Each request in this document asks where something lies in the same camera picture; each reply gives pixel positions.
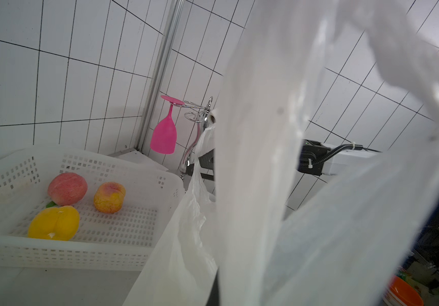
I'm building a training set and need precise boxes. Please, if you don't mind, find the translucent white plastic bag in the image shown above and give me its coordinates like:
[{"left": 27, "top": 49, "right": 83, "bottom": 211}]
[{"left": 125, "top": 1, "right": 439, "bottom": 305}]

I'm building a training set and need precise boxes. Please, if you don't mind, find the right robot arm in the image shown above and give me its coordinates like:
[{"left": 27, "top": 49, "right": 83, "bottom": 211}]
[{"left": 179, "top": 140, "right": 380, "bottom": 177}]

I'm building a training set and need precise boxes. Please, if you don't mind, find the orange pink peach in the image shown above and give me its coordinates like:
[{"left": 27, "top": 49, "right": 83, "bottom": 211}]
[{"left": 93, "top": 182, "right": 126, "bottom": 214}]

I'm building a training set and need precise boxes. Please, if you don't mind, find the pink peach top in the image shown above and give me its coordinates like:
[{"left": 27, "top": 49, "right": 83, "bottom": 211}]
[{"left": 47, "top": 173, "right": 88, "bottom": 207}]

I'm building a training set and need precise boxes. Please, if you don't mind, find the yellow peach upper left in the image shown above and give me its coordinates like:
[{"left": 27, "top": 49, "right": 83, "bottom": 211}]
[{"left": 28, "top": 206, "right": 80, "bottom": 241}]

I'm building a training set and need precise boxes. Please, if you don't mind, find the silver metal glass rack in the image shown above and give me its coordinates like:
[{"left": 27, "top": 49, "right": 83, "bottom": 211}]
[{"left": 178, "top": 96, "right": 213, "bottom": 179}]

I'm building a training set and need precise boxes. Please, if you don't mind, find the pink plastic wine glass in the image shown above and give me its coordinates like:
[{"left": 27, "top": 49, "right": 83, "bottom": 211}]
[{"left": 150, "top": 95, "right": 185, "bottom": 155}]

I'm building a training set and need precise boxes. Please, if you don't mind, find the white perforated plastic basket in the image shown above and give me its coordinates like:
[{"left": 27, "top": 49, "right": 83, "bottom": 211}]
[{"left": 0, "top": 145, "right": 185, "bottom": 271}]

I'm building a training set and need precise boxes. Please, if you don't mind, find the orange bowl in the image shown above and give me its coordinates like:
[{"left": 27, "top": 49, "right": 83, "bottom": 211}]
[{"left": 382, "top": 276, "right": 424, "bottom": 306}]

